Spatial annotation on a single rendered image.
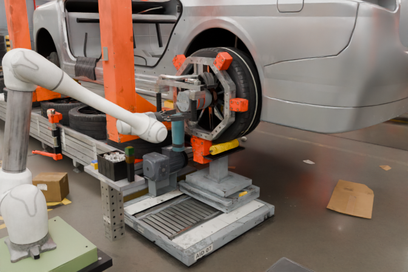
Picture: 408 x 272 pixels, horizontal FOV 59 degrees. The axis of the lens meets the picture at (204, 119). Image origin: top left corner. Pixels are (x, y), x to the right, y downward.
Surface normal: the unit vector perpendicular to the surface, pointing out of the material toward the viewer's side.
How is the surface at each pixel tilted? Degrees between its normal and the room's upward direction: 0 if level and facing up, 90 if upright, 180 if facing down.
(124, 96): 90
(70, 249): 3
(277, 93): 90
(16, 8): 90
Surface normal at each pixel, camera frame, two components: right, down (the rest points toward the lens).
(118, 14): 0.70, 0.18
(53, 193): -0.04, 0.25
